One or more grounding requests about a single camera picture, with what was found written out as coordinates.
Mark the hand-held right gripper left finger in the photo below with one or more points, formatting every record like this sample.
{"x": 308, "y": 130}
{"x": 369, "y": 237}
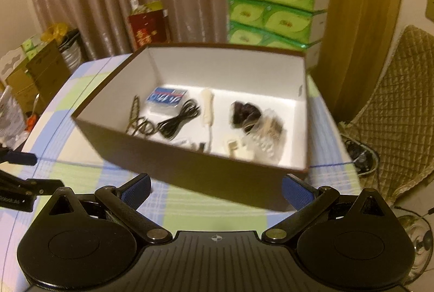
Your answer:
{"x": 139, "y": 188}

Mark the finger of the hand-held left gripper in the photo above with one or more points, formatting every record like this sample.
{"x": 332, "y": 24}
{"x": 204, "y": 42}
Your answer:
{"x": 40, "y": 186}
{"x": 23, "y": 158}

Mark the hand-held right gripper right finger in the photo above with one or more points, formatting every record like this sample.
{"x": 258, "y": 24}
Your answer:
{"x": 298, "y": 190}

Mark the cotton swab bag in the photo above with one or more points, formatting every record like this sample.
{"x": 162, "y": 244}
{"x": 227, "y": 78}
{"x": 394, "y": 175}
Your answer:
{"x": 268, "y": 136}

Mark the brown cardboard box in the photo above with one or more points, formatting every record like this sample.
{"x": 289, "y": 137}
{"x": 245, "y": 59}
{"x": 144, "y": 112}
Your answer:
{"x": 203, "y": 183}

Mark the white plug adapter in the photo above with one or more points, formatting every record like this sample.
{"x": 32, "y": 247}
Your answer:
{"x": 239, "y": 149}

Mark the brown velvet scrunchie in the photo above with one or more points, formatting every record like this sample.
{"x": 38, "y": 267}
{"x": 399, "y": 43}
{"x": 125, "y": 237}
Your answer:
{"x": 244, "y": 114}

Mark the clear box with blue label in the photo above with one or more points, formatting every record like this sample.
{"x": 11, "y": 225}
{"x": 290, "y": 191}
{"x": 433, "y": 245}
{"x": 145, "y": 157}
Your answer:
{"x": 166, "y": 98}

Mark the orange scissors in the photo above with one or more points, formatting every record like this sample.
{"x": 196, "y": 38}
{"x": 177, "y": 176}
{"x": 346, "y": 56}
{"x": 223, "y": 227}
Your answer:
{"x": 31, "y": 120}

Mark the clear plastic bag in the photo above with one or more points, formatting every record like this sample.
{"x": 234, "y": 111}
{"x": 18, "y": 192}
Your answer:
{"x": 12, "y": 115}

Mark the plain cardboard carton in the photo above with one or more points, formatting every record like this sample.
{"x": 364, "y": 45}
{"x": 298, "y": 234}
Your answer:
{"x": 44, "y": 75}

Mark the dark shiny bag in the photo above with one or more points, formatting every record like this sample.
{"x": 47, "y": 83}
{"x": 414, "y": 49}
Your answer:
{"x": 73, "y": 51}

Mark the quilted olive chair cushion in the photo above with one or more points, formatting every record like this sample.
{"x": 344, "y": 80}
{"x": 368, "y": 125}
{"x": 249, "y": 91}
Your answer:
{"x": 400, "y": 115}

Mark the clear glass vessel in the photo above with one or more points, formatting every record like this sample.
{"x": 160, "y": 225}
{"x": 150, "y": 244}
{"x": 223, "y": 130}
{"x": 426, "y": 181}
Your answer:
{"x": 418, "y": 237}

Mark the yellow plastic bag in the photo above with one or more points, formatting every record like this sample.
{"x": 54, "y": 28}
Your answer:
{"x": 56, "y": 32}

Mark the red gift bag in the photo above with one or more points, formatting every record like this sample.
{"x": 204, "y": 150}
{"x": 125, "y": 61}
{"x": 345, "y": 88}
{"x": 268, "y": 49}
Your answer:
{"x": 149, "y": 27}

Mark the stack of green tissue packs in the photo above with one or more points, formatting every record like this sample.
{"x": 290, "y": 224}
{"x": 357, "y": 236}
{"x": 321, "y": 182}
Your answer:
{"x": 271, "y": 7}

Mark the golden curtain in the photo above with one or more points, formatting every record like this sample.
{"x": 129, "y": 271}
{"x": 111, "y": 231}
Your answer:
{"x": 356, "y": 0}

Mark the wall outlet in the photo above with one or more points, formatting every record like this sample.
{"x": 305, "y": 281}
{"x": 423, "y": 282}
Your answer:
{"x": 430, "y": 7}

